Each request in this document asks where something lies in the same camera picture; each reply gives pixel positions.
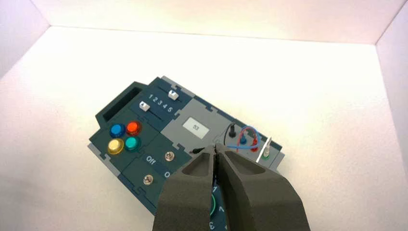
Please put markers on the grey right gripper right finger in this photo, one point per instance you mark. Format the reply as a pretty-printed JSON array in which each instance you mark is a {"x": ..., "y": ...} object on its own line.
[{"x": 258, "y": 201}]

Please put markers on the silver toggle switch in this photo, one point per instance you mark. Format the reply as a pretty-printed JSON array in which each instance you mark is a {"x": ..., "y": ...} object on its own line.
[
  {"x": 147, "y": 180},
  {"x": 169, "y": 156}
]

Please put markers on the white slider knob blue triangle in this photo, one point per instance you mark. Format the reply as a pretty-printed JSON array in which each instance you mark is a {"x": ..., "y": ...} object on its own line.
[{"x": 144, "y": 106}]

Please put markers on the white plug in green socket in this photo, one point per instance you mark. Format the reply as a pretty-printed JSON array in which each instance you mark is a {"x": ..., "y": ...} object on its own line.
[{"x": 266, "y": 150}]

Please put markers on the blue banana plug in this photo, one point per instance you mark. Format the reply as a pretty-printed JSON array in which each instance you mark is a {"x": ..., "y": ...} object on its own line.
[{"x": 243, "y": 140}]

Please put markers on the black lying jack plug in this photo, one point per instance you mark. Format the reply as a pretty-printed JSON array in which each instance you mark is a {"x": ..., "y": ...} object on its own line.
[{"x": 198, "y": 150}]

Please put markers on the small grey LCD display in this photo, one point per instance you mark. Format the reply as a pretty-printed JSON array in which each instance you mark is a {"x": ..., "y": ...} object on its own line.
[{"x": 196, "y": 128}]

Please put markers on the green push button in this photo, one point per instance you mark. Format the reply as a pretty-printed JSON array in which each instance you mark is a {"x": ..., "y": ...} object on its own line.
[{"x": 132, "y": 143}]

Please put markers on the yellow push button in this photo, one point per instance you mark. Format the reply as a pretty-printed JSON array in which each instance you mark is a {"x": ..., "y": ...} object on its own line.
[{"x": 115, "y": 146}]

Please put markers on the teal and grey control board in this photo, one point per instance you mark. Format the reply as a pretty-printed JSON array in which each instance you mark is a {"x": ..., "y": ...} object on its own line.
[{"x": 197, "y": 113}]

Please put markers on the red banana plug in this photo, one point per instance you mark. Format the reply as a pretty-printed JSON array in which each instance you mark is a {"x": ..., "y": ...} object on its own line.
[{"x": 254, "y": 146}]

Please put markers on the red push button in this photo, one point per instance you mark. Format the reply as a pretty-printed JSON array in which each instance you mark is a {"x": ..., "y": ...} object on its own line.
[{"x": 133, "y": 128}]

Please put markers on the blue push button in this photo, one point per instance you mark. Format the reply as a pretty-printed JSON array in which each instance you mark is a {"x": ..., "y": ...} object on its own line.
[{"x": 117, "y": 130}]

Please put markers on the black upright jack plug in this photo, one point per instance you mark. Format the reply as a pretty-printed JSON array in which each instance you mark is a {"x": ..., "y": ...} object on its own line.
[{"x": 232, "y": 131}]

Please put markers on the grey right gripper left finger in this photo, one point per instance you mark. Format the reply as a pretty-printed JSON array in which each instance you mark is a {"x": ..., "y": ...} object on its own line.
[{"x": 186, "y": 197}]

